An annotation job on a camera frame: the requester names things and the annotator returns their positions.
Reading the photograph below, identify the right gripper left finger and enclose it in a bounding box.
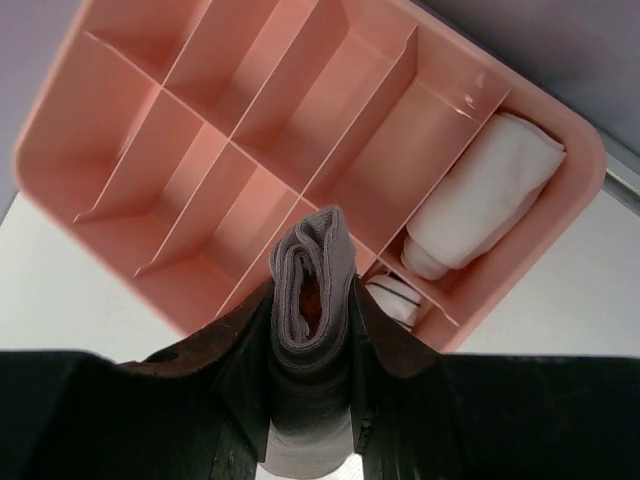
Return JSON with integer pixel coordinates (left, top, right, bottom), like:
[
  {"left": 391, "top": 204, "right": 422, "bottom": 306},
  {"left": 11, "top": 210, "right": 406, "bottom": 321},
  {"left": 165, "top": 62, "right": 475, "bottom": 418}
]
[{"left": 1, "top": 282, "right": 273, "bottom": 479}]

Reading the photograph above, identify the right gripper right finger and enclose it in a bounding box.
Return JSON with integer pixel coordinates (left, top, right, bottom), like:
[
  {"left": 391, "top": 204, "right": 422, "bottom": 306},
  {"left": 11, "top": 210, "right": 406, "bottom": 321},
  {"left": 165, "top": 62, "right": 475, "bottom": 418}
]
[{"left": 349, "top": 280, "right": 639, "bottom": 479}]

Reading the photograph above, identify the pink divided organizer tray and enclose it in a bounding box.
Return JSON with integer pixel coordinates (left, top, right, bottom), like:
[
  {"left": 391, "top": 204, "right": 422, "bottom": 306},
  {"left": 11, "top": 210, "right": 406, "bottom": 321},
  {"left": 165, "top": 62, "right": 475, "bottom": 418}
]
[{"left": 14, "top": 1, "right": 607, "bottom": 351}]

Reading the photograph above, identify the white sock black toe heel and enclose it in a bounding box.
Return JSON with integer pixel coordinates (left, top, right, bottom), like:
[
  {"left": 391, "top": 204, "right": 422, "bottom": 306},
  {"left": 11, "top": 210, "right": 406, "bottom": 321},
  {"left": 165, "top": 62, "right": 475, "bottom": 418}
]
[{"left": 365, "top": 274, "right": 422, "bottom": 331}]

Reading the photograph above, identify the aluminium table frame rail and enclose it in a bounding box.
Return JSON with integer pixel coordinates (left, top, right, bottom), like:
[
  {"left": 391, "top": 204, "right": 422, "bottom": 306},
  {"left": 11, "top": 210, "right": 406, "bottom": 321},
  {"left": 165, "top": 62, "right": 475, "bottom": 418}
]
[{"left": 602, "top": 169, "right": 640, "bottom": 216}]

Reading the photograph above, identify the taupe sock red cuff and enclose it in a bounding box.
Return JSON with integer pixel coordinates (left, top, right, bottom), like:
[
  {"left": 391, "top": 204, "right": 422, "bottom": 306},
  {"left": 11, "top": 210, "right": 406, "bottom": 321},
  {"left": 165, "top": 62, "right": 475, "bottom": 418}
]
[{"left": 264, "top": 206, "right": 356, "bottom": 479}]

